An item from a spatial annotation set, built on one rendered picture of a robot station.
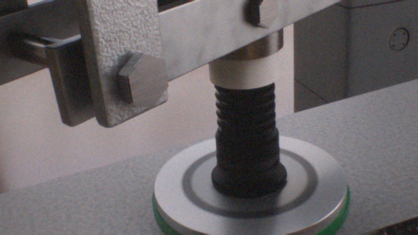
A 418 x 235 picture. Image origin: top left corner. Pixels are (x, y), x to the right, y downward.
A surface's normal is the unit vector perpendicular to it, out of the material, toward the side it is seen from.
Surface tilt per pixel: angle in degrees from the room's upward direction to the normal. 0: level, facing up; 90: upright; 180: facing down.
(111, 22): 90
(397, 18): 90
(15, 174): 0
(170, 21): 90
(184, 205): 0
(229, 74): 90
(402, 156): 0
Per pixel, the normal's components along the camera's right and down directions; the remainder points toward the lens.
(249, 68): 0.14, 0.42
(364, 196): -0.07, -0.90
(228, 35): 0.74, 0.24
